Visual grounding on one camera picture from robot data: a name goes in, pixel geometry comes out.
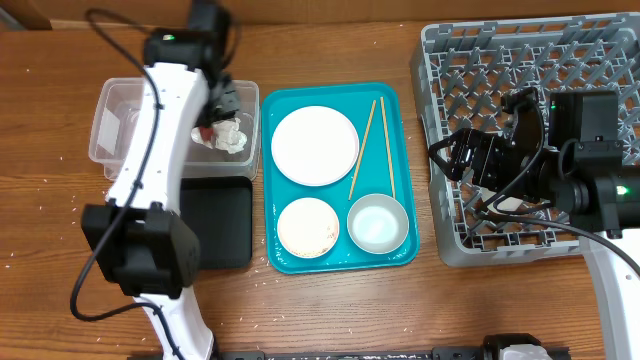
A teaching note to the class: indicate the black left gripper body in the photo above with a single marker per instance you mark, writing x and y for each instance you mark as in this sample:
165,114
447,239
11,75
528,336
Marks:
213,111

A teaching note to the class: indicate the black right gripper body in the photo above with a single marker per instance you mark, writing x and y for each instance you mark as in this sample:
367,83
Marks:
498,164

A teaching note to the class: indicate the red snack wrapper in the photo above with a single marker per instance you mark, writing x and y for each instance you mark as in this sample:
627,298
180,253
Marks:
206,134

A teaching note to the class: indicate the white tissue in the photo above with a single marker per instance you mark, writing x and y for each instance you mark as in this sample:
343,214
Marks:
227,136

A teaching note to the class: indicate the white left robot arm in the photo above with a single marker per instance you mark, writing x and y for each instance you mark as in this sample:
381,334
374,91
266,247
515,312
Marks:
137,237

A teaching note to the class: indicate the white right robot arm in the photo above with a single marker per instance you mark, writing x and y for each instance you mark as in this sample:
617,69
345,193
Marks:
564,170

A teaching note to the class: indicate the grey dishwasher rack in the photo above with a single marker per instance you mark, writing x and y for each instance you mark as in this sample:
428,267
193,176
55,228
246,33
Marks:
459,73

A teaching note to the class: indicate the white paper cup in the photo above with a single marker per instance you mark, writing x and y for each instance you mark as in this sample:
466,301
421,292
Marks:
505,204

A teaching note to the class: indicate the teal serving tray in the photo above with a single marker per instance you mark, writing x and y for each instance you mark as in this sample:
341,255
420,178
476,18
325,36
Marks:
354,101

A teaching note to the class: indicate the grey bowl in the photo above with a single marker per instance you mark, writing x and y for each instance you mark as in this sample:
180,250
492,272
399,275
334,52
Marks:
378,224

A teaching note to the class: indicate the clear plastic bin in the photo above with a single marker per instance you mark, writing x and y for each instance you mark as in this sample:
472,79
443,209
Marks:
115,120

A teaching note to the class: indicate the large white plate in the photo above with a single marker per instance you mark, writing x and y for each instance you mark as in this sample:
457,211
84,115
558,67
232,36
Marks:
315,146

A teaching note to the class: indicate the black tray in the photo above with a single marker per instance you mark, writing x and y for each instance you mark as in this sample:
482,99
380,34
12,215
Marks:
219,211

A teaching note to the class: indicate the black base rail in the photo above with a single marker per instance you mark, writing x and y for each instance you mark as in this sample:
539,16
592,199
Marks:
494,347

